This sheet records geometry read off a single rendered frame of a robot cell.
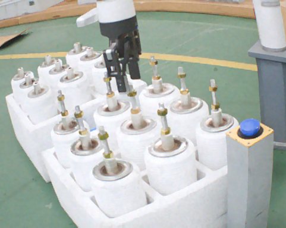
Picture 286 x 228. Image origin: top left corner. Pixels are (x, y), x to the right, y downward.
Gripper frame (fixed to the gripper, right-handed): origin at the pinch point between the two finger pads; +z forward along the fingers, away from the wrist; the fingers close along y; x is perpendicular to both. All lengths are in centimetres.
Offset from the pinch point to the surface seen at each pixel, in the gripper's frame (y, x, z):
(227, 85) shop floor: 77, -5, 35
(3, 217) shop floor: -13, 44, 35
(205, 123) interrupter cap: 0.0, -14.2, 9.7
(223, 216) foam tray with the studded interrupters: -7.8, -19.3, 29.3
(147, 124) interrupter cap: 0.5, -1.7, 10.0
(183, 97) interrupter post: 7.6, -7.9, 7.5
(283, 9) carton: 98, -36, 6
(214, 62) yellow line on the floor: 101, 5, 35
